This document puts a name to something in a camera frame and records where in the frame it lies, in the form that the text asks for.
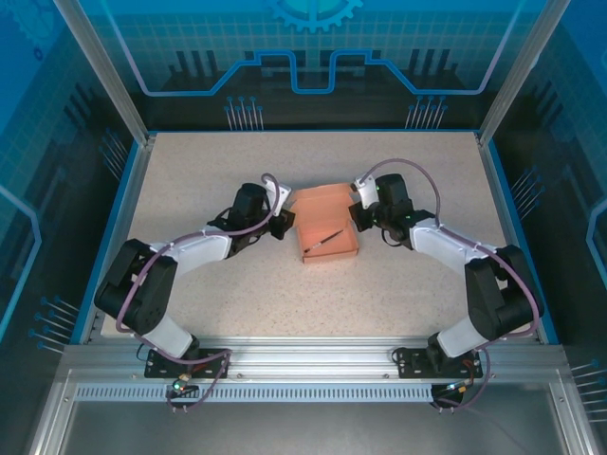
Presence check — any orange cardboard paper box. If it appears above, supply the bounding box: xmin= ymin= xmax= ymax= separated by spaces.
xmin=289 ymin=183 xmax=360 ymax=265

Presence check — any black pen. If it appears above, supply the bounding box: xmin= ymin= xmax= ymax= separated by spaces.
xmin=305 ymin=229 xmax=345 ymax=252

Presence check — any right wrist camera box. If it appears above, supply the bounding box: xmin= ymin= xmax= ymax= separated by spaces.
xmin=351 ymin=175 xmax=378 ymax=209

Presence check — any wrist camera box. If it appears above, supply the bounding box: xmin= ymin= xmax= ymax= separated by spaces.
xmin=351 ymin=175 xmax=378 ymax=209
xmin=273 ymin=182 xmax=294 ymax=209

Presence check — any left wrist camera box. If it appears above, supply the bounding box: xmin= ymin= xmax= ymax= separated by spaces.
xmin=273 ymin=182 xmax=294 ymax=209

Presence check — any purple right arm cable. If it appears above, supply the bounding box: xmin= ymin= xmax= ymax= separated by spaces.
xmin=356 ymin=158 xmax=543 ymax=413

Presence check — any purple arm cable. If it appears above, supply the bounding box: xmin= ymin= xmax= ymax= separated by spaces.
xmin=356 ymin=158 xmax=543 ymax=413
xmin=116 ymin=173 xmax=281 ymax=414

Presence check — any aluminium side rail blue edge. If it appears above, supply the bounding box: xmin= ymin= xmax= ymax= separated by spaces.
xmin=70 ymin=135 xmax=157 ymax=345
xmin=476 ymin=135 xmax=561 ymax=345

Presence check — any aluminium cross rail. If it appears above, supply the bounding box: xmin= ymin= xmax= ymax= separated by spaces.
xmin=61 ymin=335 xmax=568 ymax=380

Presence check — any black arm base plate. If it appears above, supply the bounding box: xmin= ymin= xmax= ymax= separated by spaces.
xmin=392 ymin=347 xmax=485 ymax=379
xmin=144 ymin=348 xmax=231 ymax=380

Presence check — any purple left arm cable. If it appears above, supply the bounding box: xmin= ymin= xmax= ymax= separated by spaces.
xmin=116 ymin=173 xmax=281 ymax=414

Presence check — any slotted grey cable duct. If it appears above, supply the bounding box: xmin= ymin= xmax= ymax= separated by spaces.
xmin=73 ymin=384 xmax=435 ymax=404

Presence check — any aluminium frame post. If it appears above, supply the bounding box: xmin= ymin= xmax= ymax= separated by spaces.
xmin=51 ymin=0 xmax=157 ymax=148
xmin=476 ymin=0 xmax=573 ymax=148

